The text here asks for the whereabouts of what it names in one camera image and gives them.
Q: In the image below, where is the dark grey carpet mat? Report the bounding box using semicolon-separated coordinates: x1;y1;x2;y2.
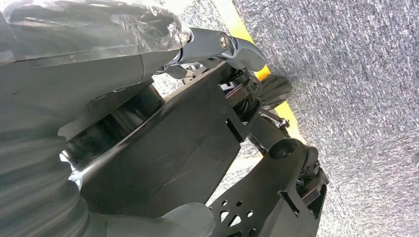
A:
150;0;419;237

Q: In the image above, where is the clear plastic film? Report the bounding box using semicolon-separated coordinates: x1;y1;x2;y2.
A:
0;0;192;64

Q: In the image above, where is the yellow floor tape mark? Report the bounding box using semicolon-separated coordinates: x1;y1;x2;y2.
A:
209;0;307;145

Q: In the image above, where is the black robot shin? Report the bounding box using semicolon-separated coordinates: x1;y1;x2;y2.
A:
208;113;330;237

